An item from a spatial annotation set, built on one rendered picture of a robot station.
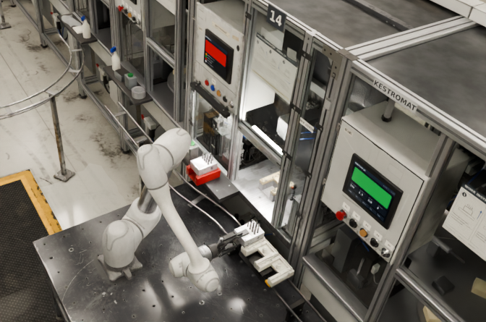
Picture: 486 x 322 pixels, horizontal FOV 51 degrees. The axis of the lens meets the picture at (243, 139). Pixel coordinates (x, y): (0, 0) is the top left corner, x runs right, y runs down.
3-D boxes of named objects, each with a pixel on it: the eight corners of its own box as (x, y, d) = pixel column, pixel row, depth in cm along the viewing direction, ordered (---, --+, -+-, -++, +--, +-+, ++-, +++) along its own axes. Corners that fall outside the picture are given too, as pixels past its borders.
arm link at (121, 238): (96, 260, 266) (92, 231, 252) (118, 236, 279) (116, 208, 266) (122, 273, 261) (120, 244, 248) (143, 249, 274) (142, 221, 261)
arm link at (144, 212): (115, 230, 277) (139, 205, 293) (139, 247, 276) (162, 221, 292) (148, 137, 225) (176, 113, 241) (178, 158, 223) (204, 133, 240)
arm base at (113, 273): (113, 288, 260) (113, 281, 257) (96, 257, 274) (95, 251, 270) (146, 273, 269) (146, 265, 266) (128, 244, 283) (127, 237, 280)
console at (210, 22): (189, 79, 294) (192, 2, 266) (231, 67, 308) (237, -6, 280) (231, 116, 268) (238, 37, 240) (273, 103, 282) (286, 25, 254)
